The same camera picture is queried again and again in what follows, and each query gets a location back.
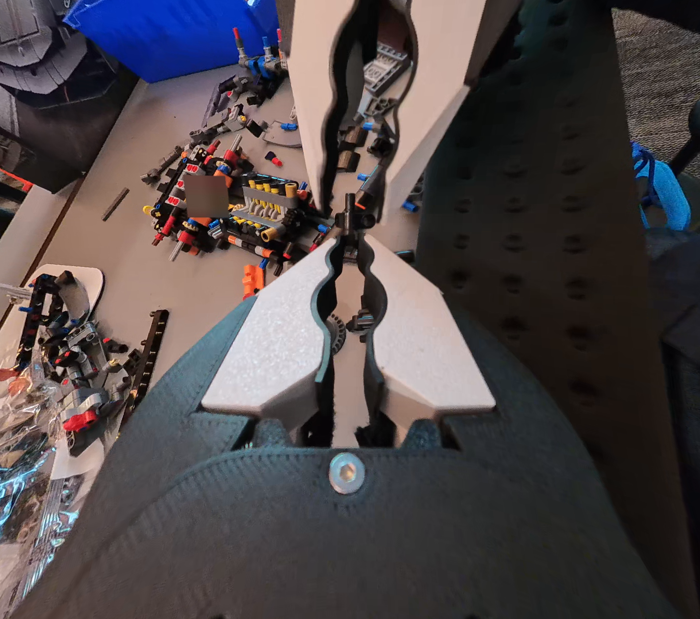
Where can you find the black red lego piece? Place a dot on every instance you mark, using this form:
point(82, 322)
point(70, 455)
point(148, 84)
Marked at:
point(273, 158)

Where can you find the grey lego steering assembly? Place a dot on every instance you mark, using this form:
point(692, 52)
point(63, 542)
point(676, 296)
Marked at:
point(229, 104)

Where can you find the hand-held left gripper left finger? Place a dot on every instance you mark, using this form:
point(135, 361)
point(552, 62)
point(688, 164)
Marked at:
point(268, 351)

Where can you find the dark printed cardboard box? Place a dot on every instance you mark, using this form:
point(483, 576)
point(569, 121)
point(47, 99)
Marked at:
point(44, 55)

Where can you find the clear bags of lego parts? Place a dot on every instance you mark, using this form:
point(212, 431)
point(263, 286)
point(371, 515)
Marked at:
point(27, 466)

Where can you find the long black lego beam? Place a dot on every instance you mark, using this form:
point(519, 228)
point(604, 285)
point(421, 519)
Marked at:
point(150, 351)

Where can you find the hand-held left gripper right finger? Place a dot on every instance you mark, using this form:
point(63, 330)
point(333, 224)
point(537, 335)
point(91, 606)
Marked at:
point(432, 356)

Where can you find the grey lego subassembly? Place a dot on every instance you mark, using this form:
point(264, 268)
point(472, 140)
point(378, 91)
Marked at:
point(82, 400)

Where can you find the dark grey lego axle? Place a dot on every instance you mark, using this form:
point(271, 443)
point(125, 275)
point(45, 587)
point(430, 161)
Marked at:
point(116, 204)

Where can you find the dark grey lego gear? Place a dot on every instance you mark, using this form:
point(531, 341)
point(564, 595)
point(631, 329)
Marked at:
point(338, 334)

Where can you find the orange lego piece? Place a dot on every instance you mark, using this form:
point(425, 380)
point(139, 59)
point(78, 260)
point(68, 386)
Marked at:
point(253, 280)

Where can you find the black lego arm assembly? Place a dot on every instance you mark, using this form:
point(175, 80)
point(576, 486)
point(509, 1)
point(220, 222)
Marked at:
point(350, 225)

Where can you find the dark grey lego driveshaft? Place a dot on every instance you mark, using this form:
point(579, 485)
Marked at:
point(161, 166)

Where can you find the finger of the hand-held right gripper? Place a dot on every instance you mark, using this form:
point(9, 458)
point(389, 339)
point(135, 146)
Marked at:
point(317, 28)
point(448, 28)

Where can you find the multicolour lego chassis assembly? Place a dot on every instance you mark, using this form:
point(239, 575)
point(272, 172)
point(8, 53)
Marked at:
point(262, 203)

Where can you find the white book stand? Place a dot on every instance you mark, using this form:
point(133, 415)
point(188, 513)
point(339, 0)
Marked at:
point(93, 285)

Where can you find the blue grey lego piston assembly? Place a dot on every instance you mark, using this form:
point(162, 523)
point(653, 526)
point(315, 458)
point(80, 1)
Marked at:
point(262, 63)

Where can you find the grey lego panel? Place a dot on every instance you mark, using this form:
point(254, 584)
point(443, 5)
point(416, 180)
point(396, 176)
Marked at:
point(281, 137)

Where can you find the black curved lego subframe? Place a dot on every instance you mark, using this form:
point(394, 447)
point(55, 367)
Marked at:
point(38, 312)

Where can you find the blue fabric item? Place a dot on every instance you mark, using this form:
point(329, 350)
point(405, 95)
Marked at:
point(661, 187)

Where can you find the blue storage bin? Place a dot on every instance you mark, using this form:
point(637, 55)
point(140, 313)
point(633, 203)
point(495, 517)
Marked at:
point(164, 17)

